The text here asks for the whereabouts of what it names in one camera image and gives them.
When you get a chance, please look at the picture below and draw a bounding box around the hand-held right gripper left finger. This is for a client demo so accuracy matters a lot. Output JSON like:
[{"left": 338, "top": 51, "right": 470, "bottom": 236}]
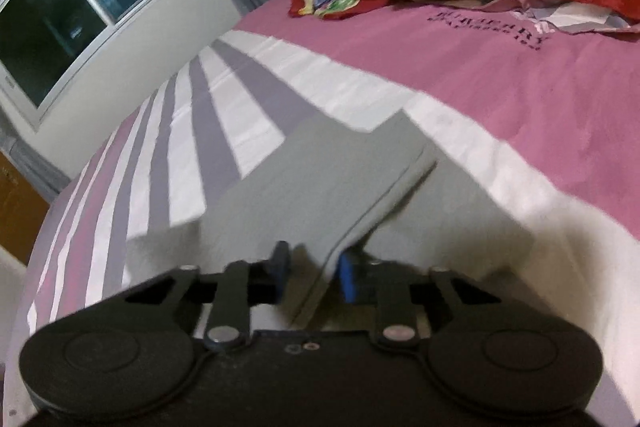
[{"left": 123, "top": 241, "right": 292, "bottom": 353}]

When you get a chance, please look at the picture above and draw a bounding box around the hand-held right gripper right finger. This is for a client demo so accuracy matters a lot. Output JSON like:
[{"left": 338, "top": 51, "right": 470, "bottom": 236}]
[{"left": 337, "top": 251, "right": 502, "bottom": 354}]

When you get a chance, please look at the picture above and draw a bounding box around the grey towel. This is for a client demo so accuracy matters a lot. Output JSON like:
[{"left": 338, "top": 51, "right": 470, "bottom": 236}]
[{"left": 126, "top": 112, "right": 535, "bottom": 332}]

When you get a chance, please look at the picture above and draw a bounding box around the pink striped bed sheet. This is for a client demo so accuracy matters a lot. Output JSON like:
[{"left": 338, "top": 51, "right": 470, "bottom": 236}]
[{"left": 5, "top": 0, "right": 640, "bottom": 413}]

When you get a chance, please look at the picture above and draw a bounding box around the brown wooden door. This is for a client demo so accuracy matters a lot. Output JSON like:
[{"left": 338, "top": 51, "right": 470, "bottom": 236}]
[{"left": 0, "top": 151, "right": 52, "bottom": 266}]

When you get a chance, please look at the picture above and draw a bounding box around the striped pillow case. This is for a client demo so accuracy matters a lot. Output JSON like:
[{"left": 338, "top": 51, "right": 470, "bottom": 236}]
[{"left": 482, "top": 0, "right": 640, "bottom": 36}]

